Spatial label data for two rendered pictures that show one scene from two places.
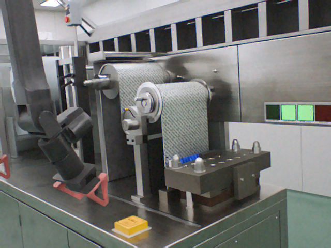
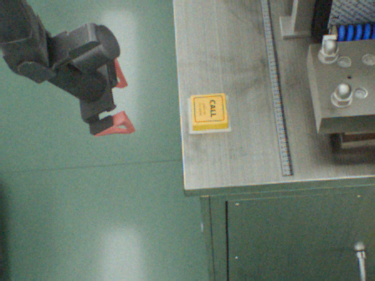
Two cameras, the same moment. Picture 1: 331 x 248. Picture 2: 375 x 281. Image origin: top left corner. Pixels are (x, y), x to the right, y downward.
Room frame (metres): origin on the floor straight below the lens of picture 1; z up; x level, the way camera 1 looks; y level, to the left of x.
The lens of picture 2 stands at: (0.43, -0.36, 2.15)
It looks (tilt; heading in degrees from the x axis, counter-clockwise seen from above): 62 degrees down; 45
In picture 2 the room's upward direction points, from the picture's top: 7 degrees counter-clockwise
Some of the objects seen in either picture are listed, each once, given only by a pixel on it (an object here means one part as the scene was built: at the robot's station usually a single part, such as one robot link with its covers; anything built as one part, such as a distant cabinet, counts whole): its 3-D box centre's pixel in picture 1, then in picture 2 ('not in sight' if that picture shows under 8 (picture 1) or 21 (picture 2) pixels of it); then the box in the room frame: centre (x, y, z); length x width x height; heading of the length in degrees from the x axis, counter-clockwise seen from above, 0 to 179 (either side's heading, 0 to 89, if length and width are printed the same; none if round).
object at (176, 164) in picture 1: (176, 161); (329, 48); (1.15, -0.03, 1.05); 0.04 x 0.04 x 0.04
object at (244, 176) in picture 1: (245, 180); not in sight; (1.17, -0.27, 0.96); 0.10 x 0.03 x 0.11; 132
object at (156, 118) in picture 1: (148, 102); not in sight; (1.26, 0.05, 1.25); 0.15 x 0.01 x 0.15; 42
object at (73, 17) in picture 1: (71, 14); not in sight; (1.69, 0.39, 1.66); 0.07 x 0.07 x 0.10; 36
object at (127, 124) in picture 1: (126, 124); not in sight; (1.23, 0.13, 1.18); 0.04 x 0.02 x 0.04; 42
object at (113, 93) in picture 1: (134, 80); not in sight; (1.53, 0.12, 1.33); 0.25 x 0.14 x 0.14; 132
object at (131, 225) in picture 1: (131, 225); (208, 111); (0.98, 0.12, 0.91); 0.07 x 0.07 x 0.02; 42
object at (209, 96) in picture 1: (196, 96); not in sight; (1.42, -0.14, 1.25); 0.15 x 0.01 x 0.15; 42
